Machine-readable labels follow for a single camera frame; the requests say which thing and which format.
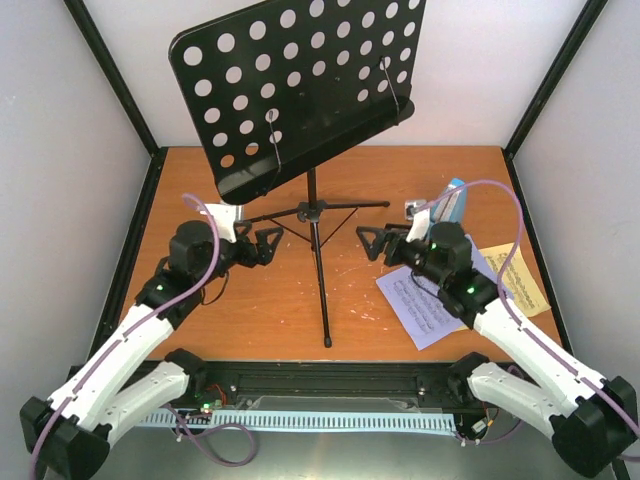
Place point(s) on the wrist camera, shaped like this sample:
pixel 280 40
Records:
pixel 226 216
pixel 418 213

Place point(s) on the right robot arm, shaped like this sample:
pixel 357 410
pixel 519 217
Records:
pixel 589 419

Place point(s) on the black music stand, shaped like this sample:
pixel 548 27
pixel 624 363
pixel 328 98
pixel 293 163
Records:
pixel 278 88

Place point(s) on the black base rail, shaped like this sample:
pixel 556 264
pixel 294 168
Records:
pixel 425 384

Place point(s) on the light blue slotted cable duct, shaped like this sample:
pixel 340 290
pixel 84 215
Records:
pixel 324 421

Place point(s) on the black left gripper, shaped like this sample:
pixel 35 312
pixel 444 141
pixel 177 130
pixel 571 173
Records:
pixel 265 255

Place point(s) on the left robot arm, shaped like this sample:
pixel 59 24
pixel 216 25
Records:
pixel 73 430

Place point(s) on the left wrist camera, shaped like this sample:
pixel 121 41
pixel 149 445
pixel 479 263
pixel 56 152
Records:
pixel 226 216

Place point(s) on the blue metronome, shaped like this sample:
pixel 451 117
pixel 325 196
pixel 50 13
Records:
pixel 450 209

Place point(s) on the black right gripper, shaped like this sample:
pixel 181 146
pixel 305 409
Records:
pixel 395 237

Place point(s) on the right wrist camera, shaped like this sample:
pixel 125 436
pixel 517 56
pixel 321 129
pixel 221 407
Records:
pixel 418 213

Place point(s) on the yellow sheet music page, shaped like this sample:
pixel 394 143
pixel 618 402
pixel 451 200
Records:
pixel 518 279

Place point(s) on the white sheet music page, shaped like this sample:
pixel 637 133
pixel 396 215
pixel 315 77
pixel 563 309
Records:
pixel 420 305

